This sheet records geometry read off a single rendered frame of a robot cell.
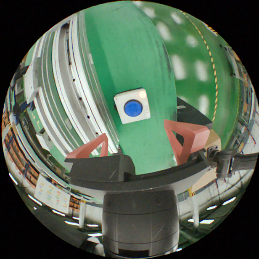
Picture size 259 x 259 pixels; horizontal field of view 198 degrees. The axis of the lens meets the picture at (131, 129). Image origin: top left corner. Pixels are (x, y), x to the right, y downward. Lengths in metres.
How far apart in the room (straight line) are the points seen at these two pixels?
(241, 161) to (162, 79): 0.40
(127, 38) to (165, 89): 0.21
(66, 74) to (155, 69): 0.26
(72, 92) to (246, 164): 0.59
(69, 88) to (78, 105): 0.06
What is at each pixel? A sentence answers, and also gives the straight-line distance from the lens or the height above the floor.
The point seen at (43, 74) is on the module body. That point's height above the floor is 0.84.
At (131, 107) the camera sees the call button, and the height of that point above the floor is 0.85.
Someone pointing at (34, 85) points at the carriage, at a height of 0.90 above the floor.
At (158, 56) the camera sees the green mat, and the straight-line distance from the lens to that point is 0.29.
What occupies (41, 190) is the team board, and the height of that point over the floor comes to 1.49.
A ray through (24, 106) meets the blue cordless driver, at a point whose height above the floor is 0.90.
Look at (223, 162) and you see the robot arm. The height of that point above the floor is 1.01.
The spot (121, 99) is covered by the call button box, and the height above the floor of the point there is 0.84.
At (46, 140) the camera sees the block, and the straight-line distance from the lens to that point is 0.50.
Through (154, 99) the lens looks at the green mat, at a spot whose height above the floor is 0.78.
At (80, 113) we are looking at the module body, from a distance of 0.27.
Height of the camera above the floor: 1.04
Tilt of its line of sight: 55 degrees down
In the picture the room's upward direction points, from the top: 179 degrees clockwise
